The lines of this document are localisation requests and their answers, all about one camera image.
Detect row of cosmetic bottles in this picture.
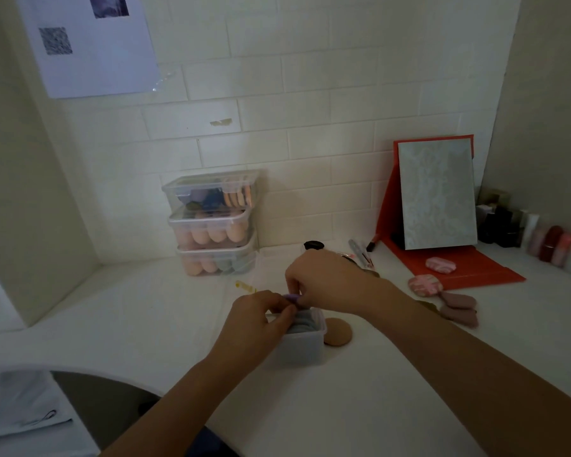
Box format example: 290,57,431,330
475,187,571,276

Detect round brown powder puff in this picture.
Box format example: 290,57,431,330
323,318,353,347

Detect person's right forearm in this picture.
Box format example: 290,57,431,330
361,281,571,457

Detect mauve teardrop puff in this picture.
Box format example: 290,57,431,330
440,292,477,310
440,305,479,329

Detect grey puffs in box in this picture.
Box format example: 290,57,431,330
286,309,318,334

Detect clear box of flat puffs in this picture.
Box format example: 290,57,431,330
162,169,260,212

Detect white paper sheet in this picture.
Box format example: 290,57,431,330
13,0,162,99

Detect clear box of orange sponges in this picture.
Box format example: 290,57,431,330
168,204,254,251

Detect person's left hand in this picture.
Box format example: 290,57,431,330
208,289,299,377

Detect small clear plastic box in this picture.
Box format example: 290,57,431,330
266,307,328,368

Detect pink marbled puff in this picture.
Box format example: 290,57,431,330
408,274,443,298
425,257,457,275

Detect clear box of mixed sponges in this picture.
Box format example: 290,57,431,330
176,239,259,277

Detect person's left forearm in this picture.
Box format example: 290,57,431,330
100,357,267,457

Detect white cloth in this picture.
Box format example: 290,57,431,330
0,368,101,457

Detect person's right hand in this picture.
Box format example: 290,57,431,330
285,249,392,320

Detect silver cosmetic pen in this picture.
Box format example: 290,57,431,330
348,239,375,270

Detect red folding stand mirror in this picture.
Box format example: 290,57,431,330
375,134,527,292

